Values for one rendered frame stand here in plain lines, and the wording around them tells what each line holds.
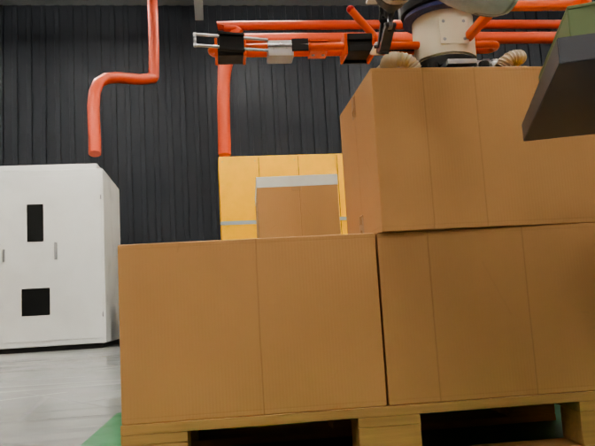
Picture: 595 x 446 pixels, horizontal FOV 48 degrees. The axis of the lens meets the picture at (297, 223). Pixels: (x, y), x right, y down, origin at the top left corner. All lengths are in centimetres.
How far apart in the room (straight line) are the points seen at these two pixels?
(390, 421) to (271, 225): 181
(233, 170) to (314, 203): 596
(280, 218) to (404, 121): 169
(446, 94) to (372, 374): 70
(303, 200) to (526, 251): 175
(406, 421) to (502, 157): 67
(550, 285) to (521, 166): 29
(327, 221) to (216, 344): 181
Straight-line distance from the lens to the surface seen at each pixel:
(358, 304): 156
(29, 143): 1299
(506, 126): 172
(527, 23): 1165
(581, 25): 119
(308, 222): 325
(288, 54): 184
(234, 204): 909
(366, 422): 158
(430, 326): 160
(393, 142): 161
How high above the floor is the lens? 38
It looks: 7 degrees up
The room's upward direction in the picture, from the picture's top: 3 degrees counter-clockwise
